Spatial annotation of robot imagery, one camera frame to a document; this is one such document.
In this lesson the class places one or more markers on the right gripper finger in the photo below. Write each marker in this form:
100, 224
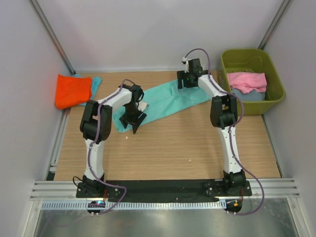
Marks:
190, 83
180, 78

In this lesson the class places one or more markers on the orange folded t shirt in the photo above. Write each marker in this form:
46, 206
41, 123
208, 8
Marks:
71, 91

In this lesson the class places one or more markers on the teal t shirt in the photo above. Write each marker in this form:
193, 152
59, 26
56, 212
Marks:
166, 99

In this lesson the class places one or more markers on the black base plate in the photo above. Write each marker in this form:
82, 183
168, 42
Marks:
162, 188

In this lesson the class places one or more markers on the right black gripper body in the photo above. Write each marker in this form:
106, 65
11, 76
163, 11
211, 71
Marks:
189, 71

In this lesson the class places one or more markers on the pink t shirt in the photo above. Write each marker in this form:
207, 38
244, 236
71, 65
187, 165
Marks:
246, 82

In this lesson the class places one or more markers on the light blue folded t shirt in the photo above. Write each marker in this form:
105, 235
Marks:
96, 81

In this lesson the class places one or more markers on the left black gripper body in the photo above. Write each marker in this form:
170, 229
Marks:
131, 109

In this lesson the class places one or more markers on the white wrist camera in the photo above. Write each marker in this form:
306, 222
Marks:
186, 63
142, 106

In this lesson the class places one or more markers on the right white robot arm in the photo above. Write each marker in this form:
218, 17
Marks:
223, 116

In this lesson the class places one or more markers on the grey blue t shirt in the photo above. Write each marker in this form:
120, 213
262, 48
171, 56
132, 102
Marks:
252, 96

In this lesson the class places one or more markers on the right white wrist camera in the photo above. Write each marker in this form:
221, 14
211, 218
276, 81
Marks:
186, 63

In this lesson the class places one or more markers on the slotted cable duct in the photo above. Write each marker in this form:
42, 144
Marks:
99, 205

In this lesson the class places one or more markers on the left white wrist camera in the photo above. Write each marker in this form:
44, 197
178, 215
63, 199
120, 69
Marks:
142, 106

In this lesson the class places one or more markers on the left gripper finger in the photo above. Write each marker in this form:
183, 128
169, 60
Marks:
138, 122
125, 121

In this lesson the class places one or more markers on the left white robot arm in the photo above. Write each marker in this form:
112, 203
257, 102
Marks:
96, 124

